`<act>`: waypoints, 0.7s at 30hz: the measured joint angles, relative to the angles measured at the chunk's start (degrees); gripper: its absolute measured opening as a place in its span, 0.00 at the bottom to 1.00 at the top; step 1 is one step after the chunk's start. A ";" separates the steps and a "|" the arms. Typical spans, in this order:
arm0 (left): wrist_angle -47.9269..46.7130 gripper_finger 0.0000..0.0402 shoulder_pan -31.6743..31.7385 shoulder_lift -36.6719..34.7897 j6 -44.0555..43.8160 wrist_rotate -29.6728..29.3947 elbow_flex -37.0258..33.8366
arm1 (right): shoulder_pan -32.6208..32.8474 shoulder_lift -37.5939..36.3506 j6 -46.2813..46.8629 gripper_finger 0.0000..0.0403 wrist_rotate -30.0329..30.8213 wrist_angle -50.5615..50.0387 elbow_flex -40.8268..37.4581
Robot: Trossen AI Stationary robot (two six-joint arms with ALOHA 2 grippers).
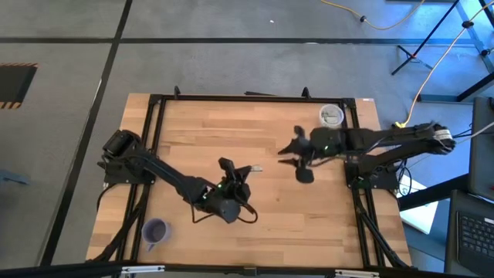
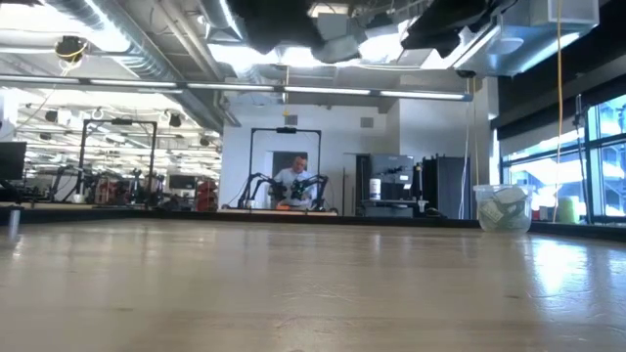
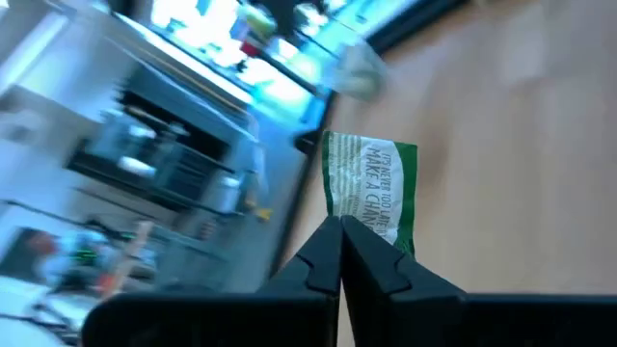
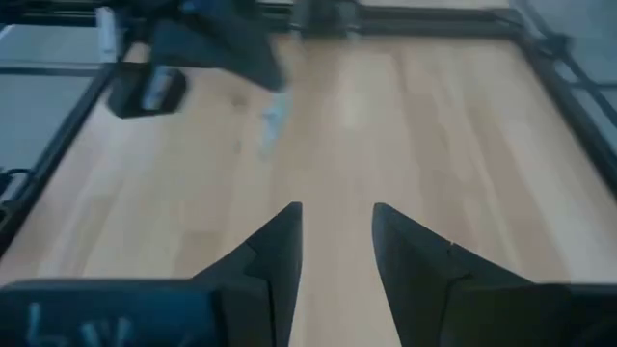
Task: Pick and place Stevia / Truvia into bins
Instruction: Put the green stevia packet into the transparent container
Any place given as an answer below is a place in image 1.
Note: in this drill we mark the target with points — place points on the black desk beam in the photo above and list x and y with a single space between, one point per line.
432 193

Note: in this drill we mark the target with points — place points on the black tripod stand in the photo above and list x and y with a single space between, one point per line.
424 38

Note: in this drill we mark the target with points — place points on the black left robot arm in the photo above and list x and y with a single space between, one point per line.
162 173

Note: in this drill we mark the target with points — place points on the white paper box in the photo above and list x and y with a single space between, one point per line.
420 216

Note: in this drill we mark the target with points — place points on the blue floor object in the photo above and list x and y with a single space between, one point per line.
11 177

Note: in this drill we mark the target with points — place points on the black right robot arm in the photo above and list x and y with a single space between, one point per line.
386 137

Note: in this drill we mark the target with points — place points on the black aluminium table frame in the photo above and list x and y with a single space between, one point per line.
251 98

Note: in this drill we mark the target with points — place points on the clear plastic cup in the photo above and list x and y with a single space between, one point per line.
331 116

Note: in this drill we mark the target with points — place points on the silver metal bracket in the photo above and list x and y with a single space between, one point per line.
357 273
143 269

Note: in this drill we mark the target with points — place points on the green white sweetener packet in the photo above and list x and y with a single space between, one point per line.
257 168

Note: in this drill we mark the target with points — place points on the purple mug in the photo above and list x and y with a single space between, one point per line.
156 231

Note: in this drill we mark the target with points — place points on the black laptop keyboard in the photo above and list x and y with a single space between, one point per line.
476 235

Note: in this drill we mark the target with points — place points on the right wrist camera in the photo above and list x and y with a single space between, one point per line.
299 131

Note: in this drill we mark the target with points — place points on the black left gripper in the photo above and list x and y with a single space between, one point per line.
225 201

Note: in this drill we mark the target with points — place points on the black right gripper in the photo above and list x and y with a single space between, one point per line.
328 141

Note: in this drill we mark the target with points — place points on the hazard striped floor hatch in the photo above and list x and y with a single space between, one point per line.
15 85

